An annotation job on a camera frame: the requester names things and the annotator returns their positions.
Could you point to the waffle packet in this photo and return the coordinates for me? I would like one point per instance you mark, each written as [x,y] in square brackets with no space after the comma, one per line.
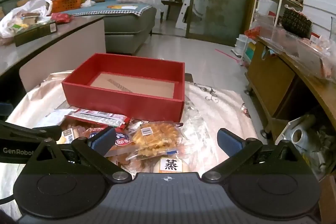
[155,137]

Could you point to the white board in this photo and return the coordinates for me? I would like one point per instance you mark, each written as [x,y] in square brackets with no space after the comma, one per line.
[183,11]

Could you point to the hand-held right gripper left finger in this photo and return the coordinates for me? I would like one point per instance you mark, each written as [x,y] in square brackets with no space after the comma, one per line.
[105,140]

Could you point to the dark woven basket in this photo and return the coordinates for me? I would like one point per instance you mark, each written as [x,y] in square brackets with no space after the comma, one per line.
[296,23]

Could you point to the orange plastic basket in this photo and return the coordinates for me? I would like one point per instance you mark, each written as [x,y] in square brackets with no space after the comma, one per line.
[65,3]

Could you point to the clear plastic tray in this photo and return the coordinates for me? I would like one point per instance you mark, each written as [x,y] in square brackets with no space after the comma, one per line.
[288,40]

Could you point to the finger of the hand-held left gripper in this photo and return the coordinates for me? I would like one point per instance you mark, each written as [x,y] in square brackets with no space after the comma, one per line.
[5,109]
[26,133]

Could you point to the wooden cabinet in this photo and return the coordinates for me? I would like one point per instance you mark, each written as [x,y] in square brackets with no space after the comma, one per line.
[270,77]

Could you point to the red snack bag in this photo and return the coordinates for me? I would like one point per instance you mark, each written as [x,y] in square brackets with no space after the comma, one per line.
[61,18]

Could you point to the bread packet with blue label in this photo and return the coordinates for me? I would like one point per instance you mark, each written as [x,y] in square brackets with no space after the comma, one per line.
[123,141]

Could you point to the grey coffee table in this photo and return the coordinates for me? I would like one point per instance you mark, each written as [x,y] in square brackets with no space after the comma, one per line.
[65,37]

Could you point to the red cardboard box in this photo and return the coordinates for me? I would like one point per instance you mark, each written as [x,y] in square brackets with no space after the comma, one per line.
[126,103]

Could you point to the dark green box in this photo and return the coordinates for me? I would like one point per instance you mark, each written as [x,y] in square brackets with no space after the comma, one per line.
[31,33]

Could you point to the white plastic bag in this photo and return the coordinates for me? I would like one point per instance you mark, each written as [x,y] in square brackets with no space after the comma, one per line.
[8,24]

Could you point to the grey sofa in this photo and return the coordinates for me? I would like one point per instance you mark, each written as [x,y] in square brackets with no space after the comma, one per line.
[126,29]

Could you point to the red silver snack packet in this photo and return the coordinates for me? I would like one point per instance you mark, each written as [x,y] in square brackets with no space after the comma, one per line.
[99,117]

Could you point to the small white shelf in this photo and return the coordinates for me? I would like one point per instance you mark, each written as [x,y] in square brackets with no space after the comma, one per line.
[241,45]

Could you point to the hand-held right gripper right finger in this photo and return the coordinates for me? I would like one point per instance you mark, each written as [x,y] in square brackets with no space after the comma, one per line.
[229,142]

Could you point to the pink stick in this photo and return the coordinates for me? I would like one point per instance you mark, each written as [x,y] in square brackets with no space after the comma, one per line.
[227,54]

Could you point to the white tape roll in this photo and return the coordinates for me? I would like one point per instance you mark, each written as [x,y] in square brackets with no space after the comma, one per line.
[305,124]

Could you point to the steamed cake packet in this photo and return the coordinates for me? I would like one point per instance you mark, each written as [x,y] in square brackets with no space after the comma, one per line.
[170,165]

